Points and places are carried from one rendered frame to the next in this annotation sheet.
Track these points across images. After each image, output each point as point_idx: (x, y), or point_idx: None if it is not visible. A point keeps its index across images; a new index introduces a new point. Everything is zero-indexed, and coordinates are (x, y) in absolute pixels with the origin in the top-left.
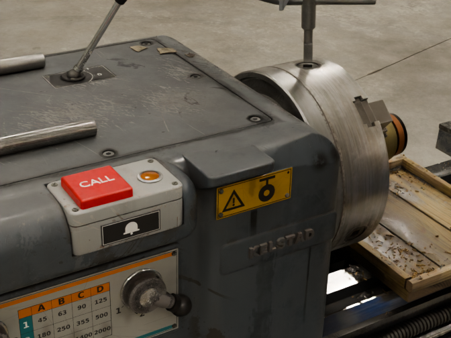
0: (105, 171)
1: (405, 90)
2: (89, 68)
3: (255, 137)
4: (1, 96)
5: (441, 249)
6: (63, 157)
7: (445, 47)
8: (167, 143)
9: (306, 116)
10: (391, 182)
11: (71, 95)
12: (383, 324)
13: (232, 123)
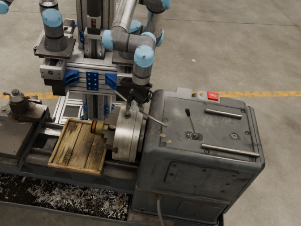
0: (210, 96)
1: None
2: (189, 139)
3: (174, 93)
4: (217, 136)
5: (89, 131)
6: (213, 108)
7: None
8: (191, 101)
9: (143, 107)
10: (64, 160)
11: (200, 128)
12: None
13: (174, 99)
